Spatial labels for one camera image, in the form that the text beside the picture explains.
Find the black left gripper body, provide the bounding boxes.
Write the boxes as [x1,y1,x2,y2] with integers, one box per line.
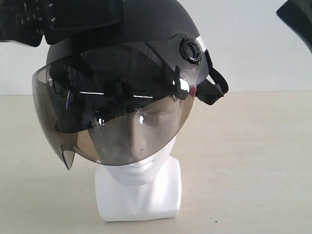
[0,0,122,47]

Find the black helmet with tinted visor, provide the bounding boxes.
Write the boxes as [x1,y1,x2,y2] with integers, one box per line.
[32,0,229,169]

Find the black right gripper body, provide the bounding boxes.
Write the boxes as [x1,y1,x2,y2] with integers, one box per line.
[276,0,312,52]

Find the white mannequin head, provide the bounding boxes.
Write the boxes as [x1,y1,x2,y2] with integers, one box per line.
[94,104,182,216]

